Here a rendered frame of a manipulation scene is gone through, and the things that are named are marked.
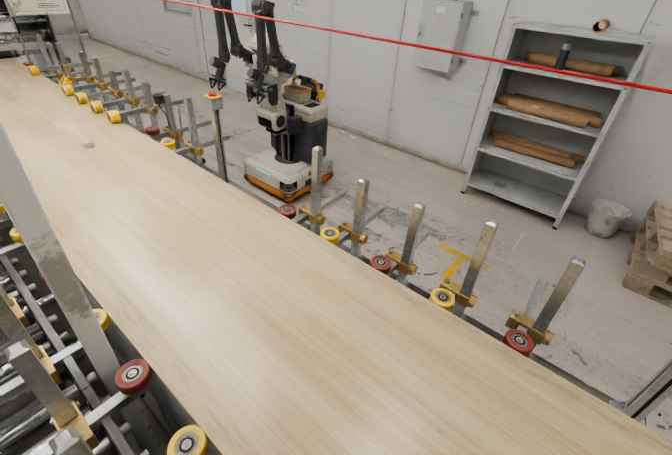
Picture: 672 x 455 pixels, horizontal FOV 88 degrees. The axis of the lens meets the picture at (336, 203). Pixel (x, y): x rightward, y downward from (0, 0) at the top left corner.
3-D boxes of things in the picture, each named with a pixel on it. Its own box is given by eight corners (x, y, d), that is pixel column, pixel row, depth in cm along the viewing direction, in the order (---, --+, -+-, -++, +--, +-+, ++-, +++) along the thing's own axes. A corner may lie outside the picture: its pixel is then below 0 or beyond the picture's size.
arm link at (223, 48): (225, -5, 241) (215, -6, 247) (218, -5, 237) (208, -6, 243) (232, 61, 265) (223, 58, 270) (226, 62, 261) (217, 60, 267)
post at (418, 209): (397, 289, 155) (418, 199, 128) (404, 293, 153) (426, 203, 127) (393, 294, 153) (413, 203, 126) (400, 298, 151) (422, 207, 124)
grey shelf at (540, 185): (476, 177, 385) (526, 20, 300) (565, 209, 340) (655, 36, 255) (460, 192, 356) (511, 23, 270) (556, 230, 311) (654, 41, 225)
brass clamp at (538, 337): (509, 316, 125) (514, 306, 122) (549, 338, 118) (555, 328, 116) (503, 327, 121) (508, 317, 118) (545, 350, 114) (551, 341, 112)
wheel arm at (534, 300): (535, 284, 139) (539, 276, 137) (544, 288, 138) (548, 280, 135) (501, 360, 110) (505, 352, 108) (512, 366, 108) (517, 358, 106)
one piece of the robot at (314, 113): (288, 150, 374) (286, 70, 328) (327, 167, 347) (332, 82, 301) (264, 160, 351) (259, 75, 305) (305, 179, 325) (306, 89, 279)
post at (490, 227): (453, 313, 140) (489, 216, 113) (461, 318, 138) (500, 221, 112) (449, 318, 137) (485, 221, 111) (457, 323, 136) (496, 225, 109)
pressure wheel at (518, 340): (523, 359, 112) (537, 337, 106) (517, 378, 107) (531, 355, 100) (498, 345, 116) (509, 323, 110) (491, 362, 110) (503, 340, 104)
